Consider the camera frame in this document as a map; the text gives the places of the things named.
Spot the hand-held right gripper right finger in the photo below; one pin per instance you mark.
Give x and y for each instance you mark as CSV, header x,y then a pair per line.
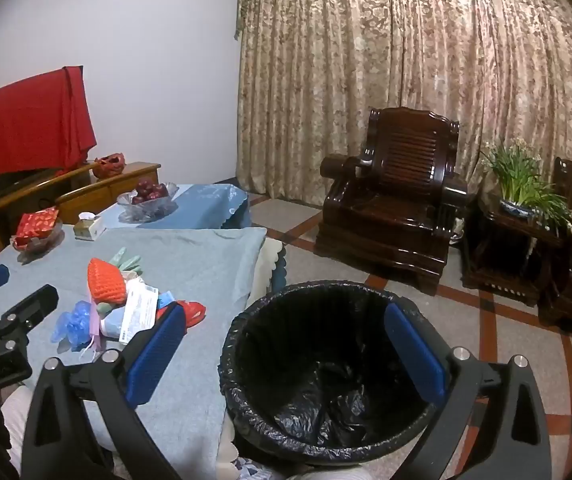
x,y
415,355

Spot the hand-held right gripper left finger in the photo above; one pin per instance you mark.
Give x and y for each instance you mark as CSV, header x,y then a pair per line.
x,y
156,355

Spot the blue disposable plastic glove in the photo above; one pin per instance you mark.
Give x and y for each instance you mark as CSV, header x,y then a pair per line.
x,y
73,325

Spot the white paper packet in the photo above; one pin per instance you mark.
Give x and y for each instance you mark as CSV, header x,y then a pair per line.
x,y
138,310

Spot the pale face mask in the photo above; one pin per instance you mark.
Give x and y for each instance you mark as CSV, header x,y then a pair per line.
x,y
111,325

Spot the red plastic wrapper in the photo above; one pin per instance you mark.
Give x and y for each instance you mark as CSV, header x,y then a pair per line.
x,y
195,311

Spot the orange foam fruit net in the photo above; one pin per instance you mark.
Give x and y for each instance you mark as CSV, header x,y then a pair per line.
x,y
106,280

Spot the white tissue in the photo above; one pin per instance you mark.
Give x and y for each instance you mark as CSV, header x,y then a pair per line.
x,y
132,276

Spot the green rubber glove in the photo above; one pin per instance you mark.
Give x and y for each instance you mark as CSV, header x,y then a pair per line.
x,y
133,263
118,255

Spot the trash bin with black bag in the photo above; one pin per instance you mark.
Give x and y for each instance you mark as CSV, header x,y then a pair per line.
x,y
326,395

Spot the red patterned packet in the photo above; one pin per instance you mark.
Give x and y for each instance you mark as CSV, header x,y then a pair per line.
x,y
36,224

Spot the tissue box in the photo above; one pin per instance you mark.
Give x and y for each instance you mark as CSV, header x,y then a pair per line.
x,y
88,228

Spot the black television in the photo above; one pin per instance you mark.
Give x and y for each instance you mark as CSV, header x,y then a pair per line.
x,y
11,183

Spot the dark wooden side table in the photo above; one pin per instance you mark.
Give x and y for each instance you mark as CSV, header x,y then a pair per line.
x,y
510,250

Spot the glass fruit bowl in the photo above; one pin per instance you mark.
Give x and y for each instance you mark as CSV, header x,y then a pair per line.
x,y
143,208

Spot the cream scalloped cloth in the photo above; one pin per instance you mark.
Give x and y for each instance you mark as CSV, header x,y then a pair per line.
x,y
272,260

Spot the red woven basket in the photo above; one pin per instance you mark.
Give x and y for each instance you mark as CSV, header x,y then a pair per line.
x,y
109,165

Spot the wooden cabinet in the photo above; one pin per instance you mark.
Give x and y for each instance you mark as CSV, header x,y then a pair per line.
x,y
131,176

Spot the blue tablecloth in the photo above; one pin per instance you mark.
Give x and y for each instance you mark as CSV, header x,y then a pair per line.
x,y
206,200

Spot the pile of red apples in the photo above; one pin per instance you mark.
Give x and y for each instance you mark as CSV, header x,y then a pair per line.
x,y
150,191

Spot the red cloth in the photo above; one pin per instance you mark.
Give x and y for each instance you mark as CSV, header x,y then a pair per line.
x,y
21,120

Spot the potted green plant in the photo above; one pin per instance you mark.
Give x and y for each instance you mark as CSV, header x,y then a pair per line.
x,y
520,185

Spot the beige patterned curtain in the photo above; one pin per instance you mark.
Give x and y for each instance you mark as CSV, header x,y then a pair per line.
x,y
341,85

